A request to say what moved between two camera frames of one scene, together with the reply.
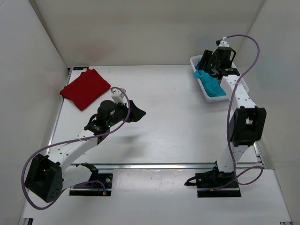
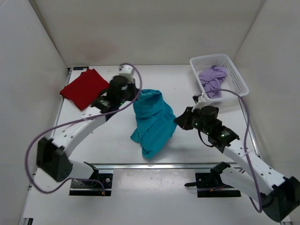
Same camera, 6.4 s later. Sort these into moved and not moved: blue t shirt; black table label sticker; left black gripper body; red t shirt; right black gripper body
Moved: left black gripper body; right black gripper body; blue t shirt
Not moved: black table label sticker; red t shirt
